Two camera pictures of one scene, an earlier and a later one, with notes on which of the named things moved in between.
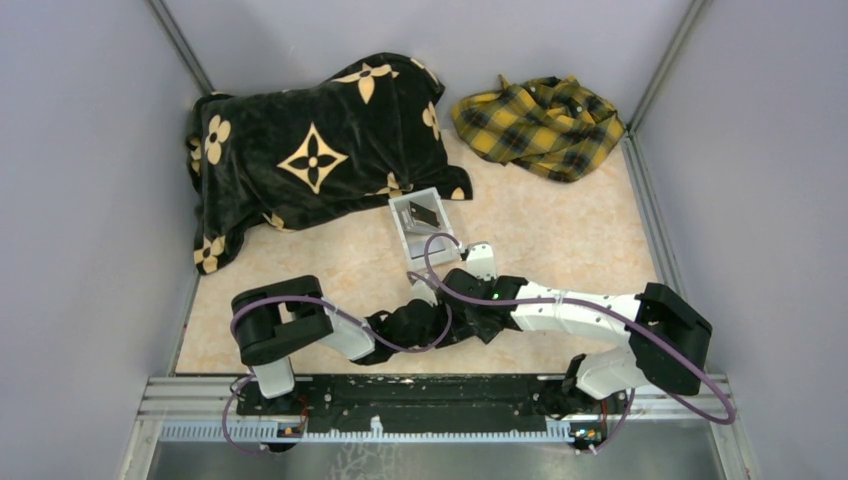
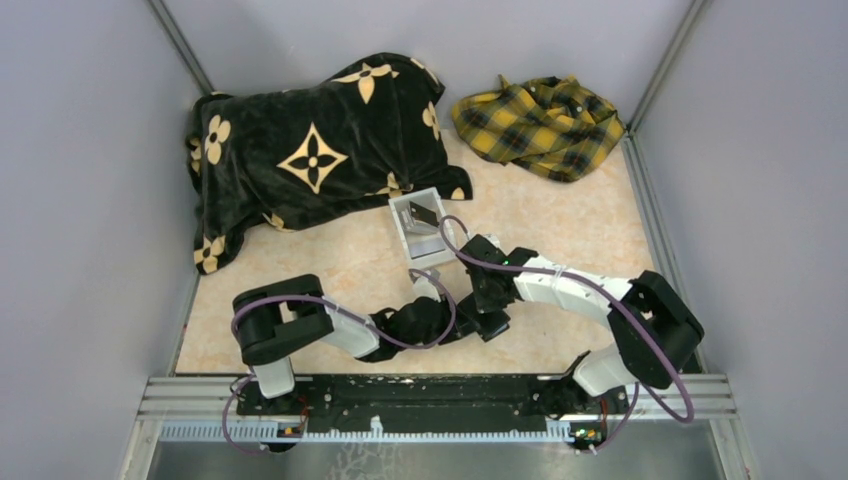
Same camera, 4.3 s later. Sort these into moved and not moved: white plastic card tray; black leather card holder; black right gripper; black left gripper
Moved: black right gripper
Not moved: white plastic card tray; black leather card holder; black left gripper
